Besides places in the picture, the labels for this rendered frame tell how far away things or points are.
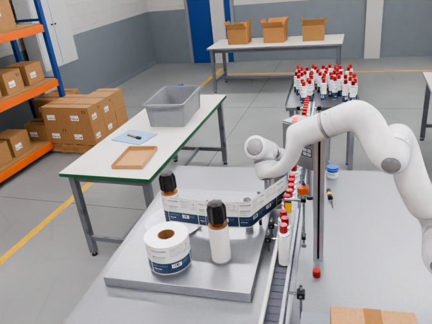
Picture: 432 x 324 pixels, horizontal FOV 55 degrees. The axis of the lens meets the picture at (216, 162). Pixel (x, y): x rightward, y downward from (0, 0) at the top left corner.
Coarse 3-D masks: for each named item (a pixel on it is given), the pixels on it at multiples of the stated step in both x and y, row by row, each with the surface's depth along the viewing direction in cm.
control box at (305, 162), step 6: (288, 120) 173; (300, 120) 171; (288, 126) 171; (312, 144) 164; (312, 150) 166; (300, 156) 172; (306, 156) 170; (312, 156) 167; (300, 162) 173; (306, 162) 171; (312, 162) 168; (312, 168) 169
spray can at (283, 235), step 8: (280, 224) 174; (280, 232) 174; (288, 232) 175; (280, 240) 175; (288, 240) 175; (280, 248) 177; (288, 248) 176; (280, 256) 179; (288, 256) 178; (280, 264) 181
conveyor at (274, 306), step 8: (304, 176) 251; (296, 232) 202; (280, 272) 177; (272, 280) 173; (280, 280) 173; (272, 288) 169; (280, 288) 169; (288, 288) 169; (272, 296) 165; (280, 296) 165; (288, 296) 164; (272, 304) 162; (280, 304) 161; (272, 312) 158; (264, 320) 155; (272, 320) 155
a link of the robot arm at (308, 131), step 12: (312, 120) 135; (288, 132) 141; (300, 132) 137; (312, 132) 135; (324, 132) 133; (288, 144) 140; (300, 144) 140; (288, 156) 141; (264, 168) 147; (276, 168) 143; (288, 168) 144; (264, 180) 150
